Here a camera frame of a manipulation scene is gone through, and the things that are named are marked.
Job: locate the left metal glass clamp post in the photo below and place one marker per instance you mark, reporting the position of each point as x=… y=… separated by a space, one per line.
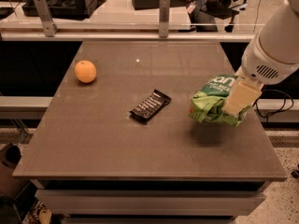
x=43 y=11

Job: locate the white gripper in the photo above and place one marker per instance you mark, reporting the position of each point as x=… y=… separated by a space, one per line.
x=261 y=66

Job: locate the black equipment case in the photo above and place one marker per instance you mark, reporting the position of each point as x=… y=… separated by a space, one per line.
x=73 y=9

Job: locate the orange fruit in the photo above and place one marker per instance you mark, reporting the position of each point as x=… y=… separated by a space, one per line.
x=85 y=71

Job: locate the green rice chip bag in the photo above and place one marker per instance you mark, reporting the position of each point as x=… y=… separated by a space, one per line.
x=207 y=104

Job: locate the right metal glass clamp post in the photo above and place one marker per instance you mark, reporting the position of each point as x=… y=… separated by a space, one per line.
x=164 y=8

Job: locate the black office chair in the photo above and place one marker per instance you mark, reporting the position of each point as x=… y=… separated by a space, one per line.
x=221 y=6

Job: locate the metal glass clamp post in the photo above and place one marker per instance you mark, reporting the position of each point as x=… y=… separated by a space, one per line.
x=164 y=8
x=43 y=11

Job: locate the dark bin on floor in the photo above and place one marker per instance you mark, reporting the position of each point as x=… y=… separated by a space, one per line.
x=9 y=185

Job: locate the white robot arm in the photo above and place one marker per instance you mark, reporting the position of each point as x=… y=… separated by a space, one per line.
x=284 y=22

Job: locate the black snack bar wrapper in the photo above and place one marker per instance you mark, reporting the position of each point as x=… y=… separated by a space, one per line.
x=149 y=107

